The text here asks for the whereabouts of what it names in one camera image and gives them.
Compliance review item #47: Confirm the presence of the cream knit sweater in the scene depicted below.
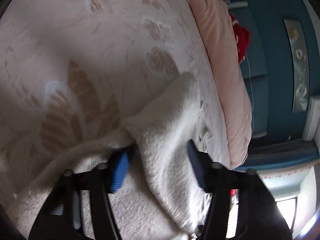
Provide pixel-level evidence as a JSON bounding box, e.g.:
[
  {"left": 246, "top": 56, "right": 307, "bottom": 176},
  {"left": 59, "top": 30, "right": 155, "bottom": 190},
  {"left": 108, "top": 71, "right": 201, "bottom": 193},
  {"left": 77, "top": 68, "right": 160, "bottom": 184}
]
[{"left": 7, "top": 73, "right": 208, "bottom": 239}]

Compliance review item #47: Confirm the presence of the pink floral bedspread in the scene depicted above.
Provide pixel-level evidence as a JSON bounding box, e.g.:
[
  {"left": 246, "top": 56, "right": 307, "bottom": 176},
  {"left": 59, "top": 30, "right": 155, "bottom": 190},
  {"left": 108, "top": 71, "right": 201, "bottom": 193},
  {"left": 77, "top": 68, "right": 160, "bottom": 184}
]
[{"left": 0, "top": 0, "right": 232, "bottom": 240}]

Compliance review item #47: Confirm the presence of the teal upholstered headboard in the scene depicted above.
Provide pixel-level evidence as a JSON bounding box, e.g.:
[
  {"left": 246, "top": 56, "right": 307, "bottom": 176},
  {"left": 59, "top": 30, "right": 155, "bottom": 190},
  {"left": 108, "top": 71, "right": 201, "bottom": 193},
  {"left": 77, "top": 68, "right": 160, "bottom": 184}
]
[{"left": 230, "top": 0, "right": 319, "bottom": 161}]

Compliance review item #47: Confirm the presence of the red cloth by headboard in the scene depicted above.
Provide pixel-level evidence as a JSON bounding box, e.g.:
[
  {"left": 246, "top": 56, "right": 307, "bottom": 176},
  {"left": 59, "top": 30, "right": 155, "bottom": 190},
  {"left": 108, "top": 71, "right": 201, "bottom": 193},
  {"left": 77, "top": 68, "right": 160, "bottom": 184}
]
[{"left": 229, "top": 12, "right": 251, "bottom": 63}]

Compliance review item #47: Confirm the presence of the pink folded quilt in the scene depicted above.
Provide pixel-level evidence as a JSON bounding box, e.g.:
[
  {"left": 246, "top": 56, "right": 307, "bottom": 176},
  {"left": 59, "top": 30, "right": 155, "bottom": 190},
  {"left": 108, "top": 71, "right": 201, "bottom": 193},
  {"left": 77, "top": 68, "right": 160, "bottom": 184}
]
[{"left": 187, "top": 0, "right": 252, "bottom": 168}]

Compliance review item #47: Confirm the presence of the floral framed wall picture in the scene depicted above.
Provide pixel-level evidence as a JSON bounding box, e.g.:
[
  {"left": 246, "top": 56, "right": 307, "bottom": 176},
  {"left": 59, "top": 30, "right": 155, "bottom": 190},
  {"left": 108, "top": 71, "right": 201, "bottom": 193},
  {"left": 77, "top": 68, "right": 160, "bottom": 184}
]
[{"left": 284, "top": 19, "right": 310, "bottom": 113}]

